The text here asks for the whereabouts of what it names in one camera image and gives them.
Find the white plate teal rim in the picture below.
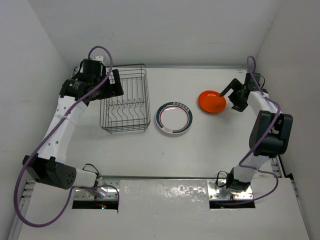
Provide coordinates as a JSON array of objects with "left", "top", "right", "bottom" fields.
[{"left": 155, "top": 101, "right": 193, "bottom": 136}]

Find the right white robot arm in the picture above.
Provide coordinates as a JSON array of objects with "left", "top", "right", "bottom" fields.
[{"left": 220, "top": 73, "right": 293, "bottom": 192}]

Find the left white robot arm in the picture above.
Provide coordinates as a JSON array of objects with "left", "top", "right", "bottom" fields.
[{"left": 23, "top": 55, "right": 124, "bottom": 190}]

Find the wire dish rack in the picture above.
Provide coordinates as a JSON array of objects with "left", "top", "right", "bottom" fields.
[{"left": 99, "top": 63, "right": 151, "bottom": 134}]

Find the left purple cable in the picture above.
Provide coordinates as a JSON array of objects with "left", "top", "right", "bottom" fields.
[{"left": 13, "top": 46, "right": 121, "bottom": 228}]

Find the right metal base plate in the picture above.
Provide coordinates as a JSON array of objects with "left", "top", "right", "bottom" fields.
[{"left": 207, "top": 178, "right": 254, "bottom": 202}]

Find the metal base plate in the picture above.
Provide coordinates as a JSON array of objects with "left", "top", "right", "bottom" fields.
[
  {"left": 73, "top": 178, "right": 121, "bottom": 202},
  {"left": 207, "top": 178, "right": 254, "bottom": 202}
]

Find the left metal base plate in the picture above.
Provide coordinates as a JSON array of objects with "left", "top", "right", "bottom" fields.
[{"left": 73, "top": 178, "right": 121, "bottom": 202}]

